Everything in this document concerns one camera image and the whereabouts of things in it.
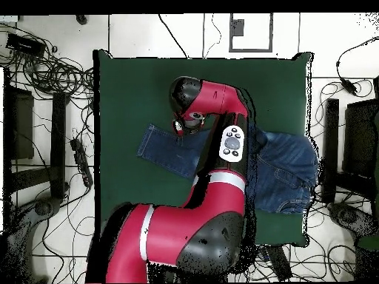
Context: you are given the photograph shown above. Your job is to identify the black upright bar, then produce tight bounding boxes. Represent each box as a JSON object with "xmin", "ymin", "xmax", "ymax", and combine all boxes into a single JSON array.
[
  {"xmin": 321, "ymin": 98, "xmax": 341, "ymax": 204},
  {"xmin": 49, "ymin": 92, "xmax": 68, "ymax": 200}
]

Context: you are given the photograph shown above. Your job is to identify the black cable with inline adapter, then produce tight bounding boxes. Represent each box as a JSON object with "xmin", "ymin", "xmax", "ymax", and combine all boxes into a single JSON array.
[{"xmin": 335, "ymin": 36, "xmax": 379, "ymax": 96}]

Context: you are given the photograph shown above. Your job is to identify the black flat box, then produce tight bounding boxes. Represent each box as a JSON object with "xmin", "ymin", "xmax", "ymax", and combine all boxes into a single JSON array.
[
  {"xmin": 2, "ymin": 84, "xmax": 36, "ymax": 161},
  {"xmin": 342, "ymin": 98, "xmax": 379, "ymax": 180}
]

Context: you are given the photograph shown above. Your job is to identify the grey square floor frame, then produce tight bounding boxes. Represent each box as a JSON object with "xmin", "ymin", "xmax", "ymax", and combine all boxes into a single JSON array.
[{"xmin": 229, "ymin": 13, "xmax": 274, "ymax": 53}]

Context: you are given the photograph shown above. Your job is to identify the long black power strip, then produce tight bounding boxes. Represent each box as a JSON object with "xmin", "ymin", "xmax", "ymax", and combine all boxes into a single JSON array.
[{"xmin": 258, "ymin": 245, "xmax": 294, "ymax": 282}]

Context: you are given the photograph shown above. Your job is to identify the thin black floor cable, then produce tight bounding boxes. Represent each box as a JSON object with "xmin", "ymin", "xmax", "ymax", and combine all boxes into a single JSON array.
[{"xmin": 203, "ymin": 13, "xmax": 223, "ymax": 59}]

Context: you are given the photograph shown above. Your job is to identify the black power adapter box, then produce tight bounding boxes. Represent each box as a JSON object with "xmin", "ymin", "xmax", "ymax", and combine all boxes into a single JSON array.
[{"xmin": 5, "ymin": 33, "xmax": 47, "ymax": 58}]

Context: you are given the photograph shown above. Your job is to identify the blue denim jeans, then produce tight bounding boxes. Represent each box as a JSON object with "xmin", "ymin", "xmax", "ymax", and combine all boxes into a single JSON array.
[{"xmin": 136, "ymin": 122, "xmax": 320, "ymax": 215}]

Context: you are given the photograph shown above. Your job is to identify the dark green table cloth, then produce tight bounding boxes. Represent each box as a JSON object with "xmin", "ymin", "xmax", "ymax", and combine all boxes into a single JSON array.
[{"xmin": 93, "ymin": 50, "xmax": 313, "ymax": 248}]

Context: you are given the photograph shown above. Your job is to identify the black cable tangle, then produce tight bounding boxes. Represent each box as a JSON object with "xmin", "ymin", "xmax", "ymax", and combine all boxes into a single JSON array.
[{"xmin": 8, "ymin": 44, "xmax": 95, "ymax": 100}]

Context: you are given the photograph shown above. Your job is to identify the thick black floor cable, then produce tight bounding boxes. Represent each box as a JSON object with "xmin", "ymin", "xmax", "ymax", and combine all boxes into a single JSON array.
[{"xmin": 158, "ymin": 13, "xmax": 190, "ymax": 59}]

